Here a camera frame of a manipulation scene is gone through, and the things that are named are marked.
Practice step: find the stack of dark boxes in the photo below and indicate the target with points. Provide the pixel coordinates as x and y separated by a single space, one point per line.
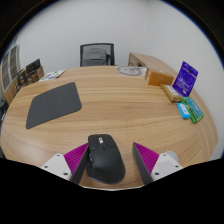
31 71

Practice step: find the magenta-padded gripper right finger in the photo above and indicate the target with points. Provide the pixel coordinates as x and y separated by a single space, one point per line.
148 160

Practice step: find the grey backpack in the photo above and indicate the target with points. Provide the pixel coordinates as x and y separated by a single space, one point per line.
95 57

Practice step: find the white green blue leaflet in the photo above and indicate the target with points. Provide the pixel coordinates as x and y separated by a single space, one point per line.
51 75

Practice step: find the wooden side desk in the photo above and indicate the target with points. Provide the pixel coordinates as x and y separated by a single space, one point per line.
150 61

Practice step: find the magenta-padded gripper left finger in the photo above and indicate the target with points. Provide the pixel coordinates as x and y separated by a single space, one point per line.
75 161

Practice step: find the green packet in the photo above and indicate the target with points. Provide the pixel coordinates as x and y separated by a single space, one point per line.
195 110

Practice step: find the small tan box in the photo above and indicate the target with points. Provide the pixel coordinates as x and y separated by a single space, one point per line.
171 93

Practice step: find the dark grey mouse pad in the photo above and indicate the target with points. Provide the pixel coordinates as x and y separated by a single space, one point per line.
53 104

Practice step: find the small blue box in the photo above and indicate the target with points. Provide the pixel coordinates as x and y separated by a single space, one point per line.
183 111

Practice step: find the large black office chair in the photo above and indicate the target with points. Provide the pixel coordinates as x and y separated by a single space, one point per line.
2 110

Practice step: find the grey mesh office chair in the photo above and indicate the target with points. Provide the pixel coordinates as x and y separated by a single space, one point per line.
110 50

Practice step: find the orange-brown cardboard box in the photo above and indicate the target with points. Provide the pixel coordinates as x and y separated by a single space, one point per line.
160 78

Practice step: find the purple standing card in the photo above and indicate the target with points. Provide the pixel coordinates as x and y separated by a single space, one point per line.
185 79

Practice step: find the wooden shelf unit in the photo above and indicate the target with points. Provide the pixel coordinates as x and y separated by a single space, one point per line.
9 71

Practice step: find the dark grey computer mouse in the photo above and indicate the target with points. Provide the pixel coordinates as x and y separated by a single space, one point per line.
106 160

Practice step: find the white paper sheet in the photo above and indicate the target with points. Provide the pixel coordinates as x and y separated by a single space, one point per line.
143 71

